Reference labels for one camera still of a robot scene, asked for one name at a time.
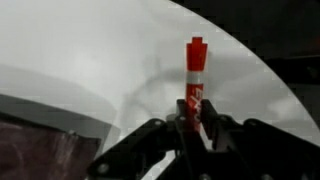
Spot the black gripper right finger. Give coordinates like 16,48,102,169
201,99,320,180

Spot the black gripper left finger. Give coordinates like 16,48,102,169
87,99,200,180

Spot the red white marker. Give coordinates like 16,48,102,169
185,37,208,131

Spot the dark snack packet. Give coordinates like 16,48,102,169
0,95,111,180

